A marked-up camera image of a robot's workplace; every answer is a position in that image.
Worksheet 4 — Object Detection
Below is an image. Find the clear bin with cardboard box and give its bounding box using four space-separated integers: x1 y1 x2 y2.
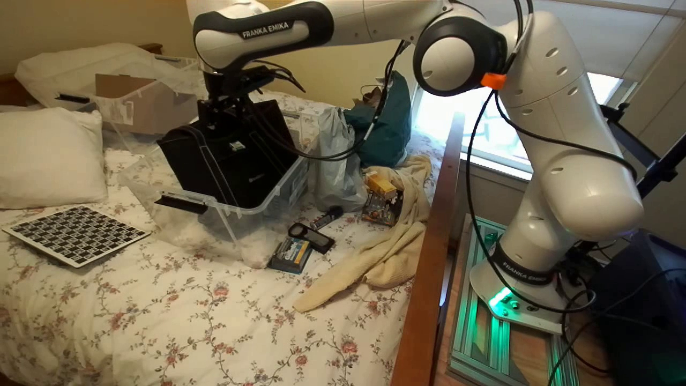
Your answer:
14 40 209 142

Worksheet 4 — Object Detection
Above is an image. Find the black floor cable bundle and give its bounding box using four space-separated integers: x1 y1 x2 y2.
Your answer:
544 243 686 386

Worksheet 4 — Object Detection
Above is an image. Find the teal fabric bag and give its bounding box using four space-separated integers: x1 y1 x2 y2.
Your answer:
343 70 413 169

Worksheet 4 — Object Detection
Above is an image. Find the wooden headboard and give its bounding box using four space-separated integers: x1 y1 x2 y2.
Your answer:
0 72 38 108

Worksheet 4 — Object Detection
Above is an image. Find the cream towel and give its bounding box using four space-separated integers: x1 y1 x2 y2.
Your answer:
294 152 434 314

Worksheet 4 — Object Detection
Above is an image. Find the wooden bed footboard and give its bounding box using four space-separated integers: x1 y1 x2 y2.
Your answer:
390 113 466 386

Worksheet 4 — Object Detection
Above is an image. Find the clear plastic storage bin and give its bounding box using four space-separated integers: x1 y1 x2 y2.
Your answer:
151 98 320 244

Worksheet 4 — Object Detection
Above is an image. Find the yellow cardboard box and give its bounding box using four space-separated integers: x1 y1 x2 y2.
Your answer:
364 171 400 201

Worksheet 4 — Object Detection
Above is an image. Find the floral white bedspread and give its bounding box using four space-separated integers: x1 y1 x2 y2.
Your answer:
0 91 459 386

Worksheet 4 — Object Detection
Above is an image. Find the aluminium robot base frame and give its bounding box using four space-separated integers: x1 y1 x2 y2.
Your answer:
447 211 581 386

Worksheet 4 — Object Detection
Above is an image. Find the black magnifier loupe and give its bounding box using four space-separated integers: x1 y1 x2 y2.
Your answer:
287 220 337 255

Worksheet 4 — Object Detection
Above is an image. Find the gray plastic shopping bag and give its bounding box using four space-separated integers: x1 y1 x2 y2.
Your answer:
313 104 368 211

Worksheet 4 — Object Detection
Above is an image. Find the black fabric bag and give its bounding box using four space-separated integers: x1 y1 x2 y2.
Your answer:
157 98 301 210

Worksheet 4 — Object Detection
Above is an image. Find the white pillow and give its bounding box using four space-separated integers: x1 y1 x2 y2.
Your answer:
0 104 110 210

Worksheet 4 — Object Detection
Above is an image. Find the small black device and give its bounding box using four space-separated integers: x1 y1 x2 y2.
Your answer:
308 203 345 231

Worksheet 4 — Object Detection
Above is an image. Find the bright window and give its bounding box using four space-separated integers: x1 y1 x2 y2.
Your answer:
413 67 623 178

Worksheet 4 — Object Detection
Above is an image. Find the black camera stand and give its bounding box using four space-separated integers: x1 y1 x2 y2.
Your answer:
597 103 686 201

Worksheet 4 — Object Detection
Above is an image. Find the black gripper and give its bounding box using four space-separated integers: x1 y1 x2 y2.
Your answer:
194 67 278 145

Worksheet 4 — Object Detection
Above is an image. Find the brown cardboard box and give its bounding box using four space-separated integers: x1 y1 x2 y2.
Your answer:
95 72 200 136

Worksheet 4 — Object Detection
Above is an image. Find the checkered calibration board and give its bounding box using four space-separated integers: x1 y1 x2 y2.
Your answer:
1 203 155 269

